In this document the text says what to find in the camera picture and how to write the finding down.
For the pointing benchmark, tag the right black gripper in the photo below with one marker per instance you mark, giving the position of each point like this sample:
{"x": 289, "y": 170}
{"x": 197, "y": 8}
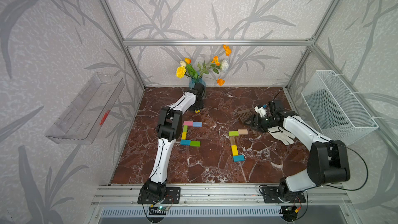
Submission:
{"x": 257, "y": 124}

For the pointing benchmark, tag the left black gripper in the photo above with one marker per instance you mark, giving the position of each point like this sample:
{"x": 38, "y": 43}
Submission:
{"x": 201, "y": 106}

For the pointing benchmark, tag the light blue block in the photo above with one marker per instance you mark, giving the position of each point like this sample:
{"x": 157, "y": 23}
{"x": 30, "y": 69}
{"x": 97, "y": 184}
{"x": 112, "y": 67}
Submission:
{"x": 197, "y": 124}

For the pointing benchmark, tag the pink block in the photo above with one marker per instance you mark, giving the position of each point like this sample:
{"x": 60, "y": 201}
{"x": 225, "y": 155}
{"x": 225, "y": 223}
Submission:
{"x": 188, "y": 123}

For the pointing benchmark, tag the tan wooden block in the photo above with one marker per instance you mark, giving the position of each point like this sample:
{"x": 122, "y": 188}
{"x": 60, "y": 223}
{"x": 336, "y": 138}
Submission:
{"x": 232, "y": 140}
{"x": 243, "y": 132}

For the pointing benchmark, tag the small yellow-green block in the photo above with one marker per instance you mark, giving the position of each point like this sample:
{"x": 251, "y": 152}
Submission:
{"x": 184, "y": 136}

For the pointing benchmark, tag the yellow block front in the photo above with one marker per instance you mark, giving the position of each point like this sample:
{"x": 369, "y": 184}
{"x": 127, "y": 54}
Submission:
{"x": 234, "y": 150}

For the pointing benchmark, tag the teal block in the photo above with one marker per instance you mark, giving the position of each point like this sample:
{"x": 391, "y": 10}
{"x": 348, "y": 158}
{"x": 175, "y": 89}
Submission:
{"x": 238, "y": 158}
{"x": 185, "y": 142}

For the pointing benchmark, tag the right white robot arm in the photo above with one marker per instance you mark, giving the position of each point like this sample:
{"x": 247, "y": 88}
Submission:
{"x": 328, "y": 159}

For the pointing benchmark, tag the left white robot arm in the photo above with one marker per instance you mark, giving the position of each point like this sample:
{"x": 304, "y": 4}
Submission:
{"x": 169, "y": 129}

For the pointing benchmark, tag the blue glass vase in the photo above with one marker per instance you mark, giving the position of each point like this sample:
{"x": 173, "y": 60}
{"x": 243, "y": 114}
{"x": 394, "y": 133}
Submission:
{"x": 195, "y": 81}

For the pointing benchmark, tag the artificial flower bouquet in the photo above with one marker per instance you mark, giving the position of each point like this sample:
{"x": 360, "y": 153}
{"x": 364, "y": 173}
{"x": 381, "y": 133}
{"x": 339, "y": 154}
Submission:
{"x": 217, "y": 64}

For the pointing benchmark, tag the white glove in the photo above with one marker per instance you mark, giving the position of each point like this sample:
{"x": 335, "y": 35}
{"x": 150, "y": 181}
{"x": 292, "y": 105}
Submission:
{"x": 281, "y": 134}

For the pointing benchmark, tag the brown slotted wooden tray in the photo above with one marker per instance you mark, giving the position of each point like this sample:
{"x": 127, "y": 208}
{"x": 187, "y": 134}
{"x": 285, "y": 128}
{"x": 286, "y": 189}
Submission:
{"x": 244, "y": 115}

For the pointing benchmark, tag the left circuit board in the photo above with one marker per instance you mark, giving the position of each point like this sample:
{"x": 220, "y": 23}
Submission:
{"x": 159, "y": 210}

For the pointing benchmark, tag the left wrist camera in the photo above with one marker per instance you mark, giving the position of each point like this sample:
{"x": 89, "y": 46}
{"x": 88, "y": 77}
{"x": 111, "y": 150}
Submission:
{"x": 199, "y": 87}

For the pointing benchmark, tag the white wire mesh basket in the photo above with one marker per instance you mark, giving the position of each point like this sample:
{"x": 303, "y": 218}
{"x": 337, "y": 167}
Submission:
{"x": 336, "y": 109}

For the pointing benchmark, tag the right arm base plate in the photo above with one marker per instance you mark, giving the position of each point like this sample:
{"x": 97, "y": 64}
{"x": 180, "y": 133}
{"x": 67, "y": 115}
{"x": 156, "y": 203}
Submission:
{"x": 270, "y": 194}

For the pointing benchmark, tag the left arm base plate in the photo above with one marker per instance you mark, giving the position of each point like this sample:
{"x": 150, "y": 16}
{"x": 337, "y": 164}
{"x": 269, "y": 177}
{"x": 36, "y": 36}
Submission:
{"x": 168, "y": 195}

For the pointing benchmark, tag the clear plastic wall shelf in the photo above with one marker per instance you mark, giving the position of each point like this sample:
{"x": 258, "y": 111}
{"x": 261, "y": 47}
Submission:
{"x": 80, "y": 123}

